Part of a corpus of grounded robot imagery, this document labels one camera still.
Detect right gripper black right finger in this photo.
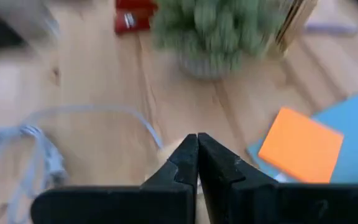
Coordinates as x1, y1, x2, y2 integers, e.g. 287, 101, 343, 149
198, 132, 358, 224

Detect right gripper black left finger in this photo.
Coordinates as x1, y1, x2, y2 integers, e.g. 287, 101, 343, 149
30, 133, 199, 224

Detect white power cord with plug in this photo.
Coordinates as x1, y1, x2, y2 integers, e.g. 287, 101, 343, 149
0, 103, 165, 224

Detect red stapler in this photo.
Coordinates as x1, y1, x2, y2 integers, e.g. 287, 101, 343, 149
114, 0, 158, 35

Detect orange sticky note pad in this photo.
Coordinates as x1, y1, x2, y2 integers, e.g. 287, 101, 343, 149
257, 106, 345, 185

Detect green plant in grey pot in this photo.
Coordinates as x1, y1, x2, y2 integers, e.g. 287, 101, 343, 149
150, 0, 292, 81

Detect gold pencil cup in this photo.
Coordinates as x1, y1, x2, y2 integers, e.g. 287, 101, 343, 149
273, 0, 319, 54

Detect purple pen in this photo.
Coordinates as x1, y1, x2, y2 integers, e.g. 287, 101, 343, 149
304, 22, 358, 35

